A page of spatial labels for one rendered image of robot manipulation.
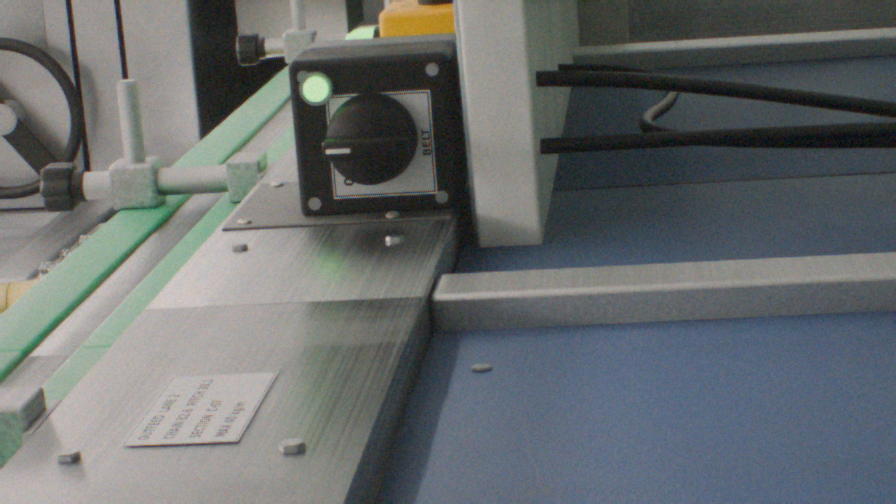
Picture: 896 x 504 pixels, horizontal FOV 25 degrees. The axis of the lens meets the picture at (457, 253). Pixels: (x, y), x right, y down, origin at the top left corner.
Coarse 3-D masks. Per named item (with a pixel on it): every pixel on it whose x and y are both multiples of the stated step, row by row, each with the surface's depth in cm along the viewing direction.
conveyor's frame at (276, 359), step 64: (192, 256) 95; (256, 256) 94; (320, 256) 93; (384, 256) 92; (448, 256) 96; (192, 320) 83; (256, 320) 83; (320, 320) 82; (384, 320) 81; (128, 384) 75; (192, 384) 74; (256, 384) 73; (320, 384) 73; (384, 384) 72; (64, 448) 67; (128, 448) 67; (192, 448) 67; (256, 448) 66; (320, 448) 66; (384, 448) 71
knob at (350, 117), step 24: (360, 96) 99; (384, 96) 99; (336, 120) 98; (360, 120) 98; (384, 120) 98; (408, 120) 99; (336, 144) 97; (360, 144) 97; (384, 144) 97; (408, 144) 97; (336, 168) 99; (360, 168) 98; (384, 168) 98
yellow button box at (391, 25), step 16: (400, 0) 133; (416, 0) 133; (432, 0) 129; (448, 0) 129; (384, 16) 127; (400, 16) 127; (416, 16) 127; (432, 16) 127; (448, 16) 127; (384, 32) 128; (400, 32) 128; (416, 32) 127; (432, 32) 127; (448, 32) 127
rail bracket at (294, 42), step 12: (300, 0) 174; (300, 12) 174; (300, 24) 174; (240, 36) 175; (252, 36) 175; (288, 36) 174; (300, 36) 174; (312, 36) 174; (324, 36) 175; (336, 36) 174; (240, 48) 174; (252, 48) 174; (264, 48) 175; (276, 48) 175; (288, 48) 174; (300, 48) 174; (240, 60) 175; (252, 60) 175; (288, 60) 174
